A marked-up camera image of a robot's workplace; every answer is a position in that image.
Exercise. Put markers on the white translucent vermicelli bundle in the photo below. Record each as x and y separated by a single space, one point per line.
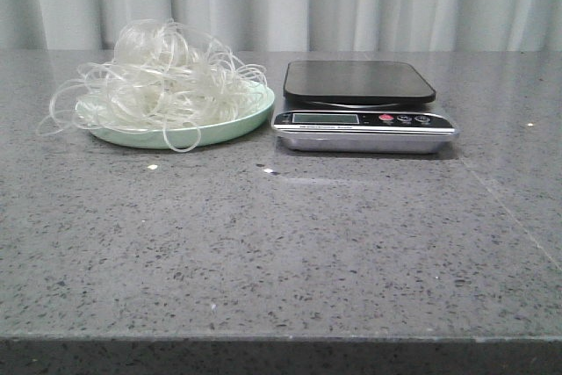
163 75

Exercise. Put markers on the pale green round plate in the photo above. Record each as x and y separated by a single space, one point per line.
190 137

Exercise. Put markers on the black silver kitchen scale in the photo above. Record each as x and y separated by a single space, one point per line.
360 106

